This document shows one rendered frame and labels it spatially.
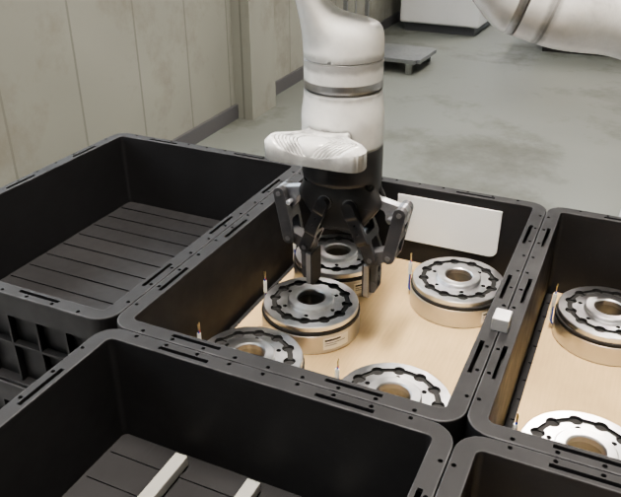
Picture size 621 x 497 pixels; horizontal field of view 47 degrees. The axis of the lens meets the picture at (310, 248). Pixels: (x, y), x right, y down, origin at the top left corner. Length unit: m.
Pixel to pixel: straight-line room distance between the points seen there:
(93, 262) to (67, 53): 2.09
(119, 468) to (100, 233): 0.45
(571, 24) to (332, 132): 0.38
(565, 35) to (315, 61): 0.39
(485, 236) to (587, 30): 0.27
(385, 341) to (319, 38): 0.32
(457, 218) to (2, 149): 2.12
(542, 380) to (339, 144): 0.31
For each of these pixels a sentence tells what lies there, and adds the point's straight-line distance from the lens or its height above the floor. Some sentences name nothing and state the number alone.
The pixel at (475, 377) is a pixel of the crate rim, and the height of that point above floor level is 0.93.
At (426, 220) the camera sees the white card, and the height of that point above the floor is 0.89.
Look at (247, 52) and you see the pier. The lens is 4.01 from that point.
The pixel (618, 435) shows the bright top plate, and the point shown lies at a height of 0.86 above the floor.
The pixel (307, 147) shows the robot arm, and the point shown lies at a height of 1.06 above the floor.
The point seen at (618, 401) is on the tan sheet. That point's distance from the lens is 0.73.
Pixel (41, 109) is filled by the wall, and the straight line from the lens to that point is 2.88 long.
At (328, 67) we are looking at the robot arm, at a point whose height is 1.12.
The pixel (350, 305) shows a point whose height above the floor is 0.86.
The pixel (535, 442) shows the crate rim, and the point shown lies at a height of 0.93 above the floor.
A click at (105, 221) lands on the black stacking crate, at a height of 0.83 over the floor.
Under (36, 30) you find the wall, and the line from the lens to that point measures 2.85.
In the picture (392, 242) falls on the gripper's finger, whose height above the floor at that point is 0.96.
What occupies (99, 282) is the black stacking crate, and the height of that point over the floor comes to 0.83.
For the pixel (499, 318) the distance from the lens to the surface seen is 0.60.
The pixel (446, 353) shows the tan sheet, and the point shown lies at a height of 0.83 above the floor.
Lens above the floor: 1.27
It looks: 28 degrees down
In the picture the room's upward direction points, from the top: straight up
